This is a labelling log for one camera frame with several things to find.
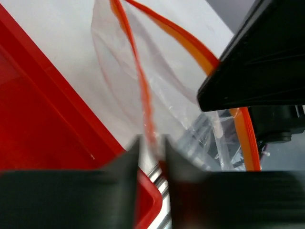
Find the aluminium mounting rail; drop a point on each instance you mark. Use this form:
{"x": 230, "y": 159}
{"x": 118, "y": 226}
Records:
{"x": 154, "y": 201}

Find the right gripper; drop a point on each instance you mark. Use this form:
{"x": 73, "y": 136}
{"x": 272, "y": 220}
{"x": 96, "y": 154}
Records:
{"x": 264, "y": 67}

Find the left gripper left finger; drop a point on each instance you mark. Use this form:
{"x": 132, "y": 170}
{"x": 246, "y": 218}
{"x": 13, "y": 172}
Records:
{"x": 103, "y": 198}

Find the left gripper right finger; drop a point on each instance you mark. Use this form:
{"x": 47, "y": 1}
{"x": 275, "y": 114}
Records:
{"x": 232, "y": 200}

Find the red plastic tray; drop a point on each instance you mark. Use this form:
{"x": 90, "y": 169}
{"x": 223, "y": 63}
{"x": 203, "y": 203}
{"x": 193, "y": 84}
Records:
{"x": 44, "y": 124}

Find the clear zip top bag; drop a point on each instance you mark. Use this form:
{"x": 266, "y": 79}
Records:
{"x": 154, "y": 56}

